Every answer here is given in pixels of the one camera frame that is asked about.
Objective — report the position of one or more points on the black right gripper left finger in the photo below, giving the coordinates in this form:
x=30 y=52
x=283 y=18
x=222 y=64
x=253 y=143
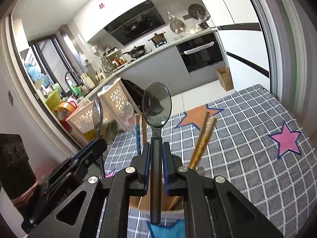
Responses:
x=99 y=207

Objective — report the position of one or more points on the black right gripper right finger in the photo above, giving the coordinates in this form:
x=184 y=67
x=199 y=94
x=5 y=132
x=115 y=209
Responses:
x=213 y=207

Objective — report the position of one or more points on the patterned bamboo chopstick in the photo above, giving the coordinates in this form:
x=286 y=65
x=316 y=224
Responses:
x=201 y=148

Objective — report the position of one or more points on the light wooden chopstick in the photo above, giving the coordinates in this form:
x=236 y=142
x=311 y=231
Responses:
x=144 y=129

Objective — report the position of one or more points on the plain wooden chopstick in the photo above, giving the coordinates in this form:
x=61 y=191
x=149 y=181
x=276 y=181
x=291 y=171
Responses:
x=197 y=151

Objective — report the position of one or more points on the smoky transparent plastic spoon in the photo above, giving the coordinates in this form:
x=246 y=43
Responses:
x=156 y=107

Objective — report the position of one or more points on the beige plastic utensil holder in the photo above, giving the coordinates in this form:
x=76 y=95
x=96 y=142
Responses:
x=197 y=220

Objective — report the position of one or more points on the black kitchen faucet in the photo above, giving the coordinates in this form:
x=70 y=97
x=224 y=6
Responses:
x=74 y=77

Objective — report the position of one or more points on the pink star sticker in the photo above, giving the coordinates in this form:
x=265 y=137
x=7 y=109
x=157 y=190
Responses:
x=286 y=140
x=110 y=174

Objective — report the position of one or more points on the grey checked tablecloth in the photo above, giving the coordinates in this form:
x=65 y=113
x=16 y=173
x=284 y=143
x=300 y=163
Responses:
x=240 y=150

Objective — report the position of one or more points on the green plastic basket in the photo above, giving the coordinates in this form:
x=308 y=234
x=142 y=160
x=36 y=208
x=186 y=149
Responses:
x=53 y=100

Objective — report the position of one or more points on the beige plastic storage rack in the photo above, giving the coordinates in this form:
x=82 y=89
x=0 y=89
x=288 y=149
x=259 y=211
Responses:
x=117 y=104

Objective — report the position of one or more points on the orange star sticker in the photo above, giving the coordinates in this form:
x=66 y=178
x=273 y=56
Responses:
x=196 y=116

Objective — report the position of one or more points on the cardboard box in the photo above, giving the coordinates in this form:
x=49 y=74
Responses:
x=225 y=78

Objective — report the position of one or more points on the black frying pan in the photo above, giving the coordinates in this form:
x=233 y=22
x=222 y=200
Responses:
x=138 y=52

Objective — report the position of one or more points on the black built-in oven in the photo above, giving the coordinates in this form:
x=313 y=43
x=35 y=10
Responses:
x=200 y=52

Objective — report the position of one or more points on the brown cooking pot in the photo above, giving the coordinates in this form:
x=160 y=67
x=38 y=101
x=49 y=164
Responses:
x=158 y=39

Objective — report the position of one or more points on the black range hood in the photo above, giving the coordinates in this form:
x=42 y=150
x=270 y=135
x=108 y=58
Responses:
x=135 y=22

